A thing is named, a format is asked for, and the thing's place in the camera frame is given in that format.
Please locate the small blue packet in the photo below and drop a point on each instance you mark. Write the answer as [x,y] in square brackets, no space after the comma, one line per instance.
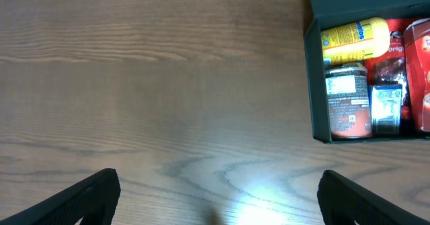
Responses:
[385,107]

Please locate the red Pringles can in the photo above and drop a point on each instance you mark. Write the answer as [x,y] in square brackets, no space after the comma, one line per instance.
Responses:
[348,101]

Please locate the red Hello Panda box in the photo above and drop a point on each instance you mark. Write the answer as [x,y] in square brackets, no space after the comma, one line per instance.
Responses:
[416,43]

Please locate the dark green box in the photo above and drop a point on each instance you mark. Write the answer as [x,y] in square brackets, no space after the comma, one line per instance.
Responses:
[332,13]

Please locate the red candy bag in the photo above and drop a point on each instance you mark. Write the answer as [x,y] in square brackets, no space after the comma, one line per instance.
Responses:
[390,68]

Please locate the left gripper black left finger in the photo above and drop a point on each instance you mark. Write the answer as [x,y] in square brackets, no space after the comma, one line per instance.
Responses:
[90,201]

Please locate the yellow small can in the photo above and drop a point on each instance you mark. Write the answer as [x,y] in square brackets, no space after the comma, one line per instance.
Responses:
[357,41]

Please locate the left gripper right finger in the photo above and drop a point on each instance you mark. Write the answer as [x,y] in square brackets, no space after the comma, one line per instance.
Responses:
[343,201]

